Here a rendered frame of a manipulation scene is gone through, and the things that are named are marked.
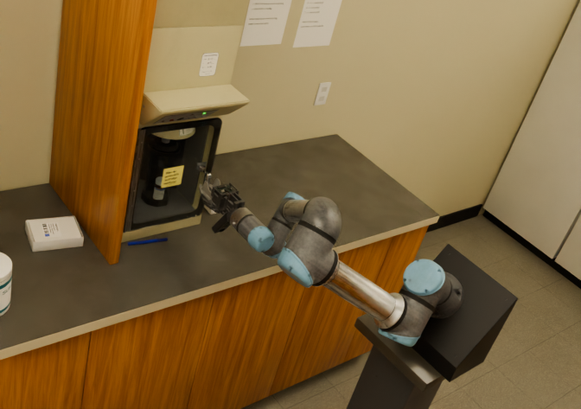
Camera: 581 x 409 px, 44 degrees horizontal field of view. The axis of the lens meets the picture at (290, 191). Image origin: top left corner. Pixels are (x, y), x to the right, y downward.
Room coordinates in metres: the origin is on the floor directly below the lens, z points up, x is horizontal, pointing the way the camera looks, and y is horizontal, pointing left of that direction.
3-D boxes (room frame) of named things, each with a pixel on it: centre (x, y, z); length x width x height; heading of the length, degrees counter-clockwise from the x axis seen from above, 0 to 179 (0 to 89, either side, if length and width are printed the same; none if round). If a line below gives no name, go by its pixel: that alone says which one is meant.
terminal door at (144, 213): (1.99, 0.39, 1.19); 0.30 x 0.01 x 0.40; 137
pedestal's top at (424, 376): (1.87, -0.56, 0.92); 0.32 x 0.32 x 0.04; 48
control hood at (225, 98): (1.96, 0.35, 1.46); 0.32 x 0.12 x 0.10; 137
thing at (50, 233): (1.81, 0.70, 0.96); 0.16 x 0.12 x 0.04; 127
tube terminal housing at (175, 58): (2.08, 0.48, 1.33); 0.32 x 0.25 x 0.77; 137
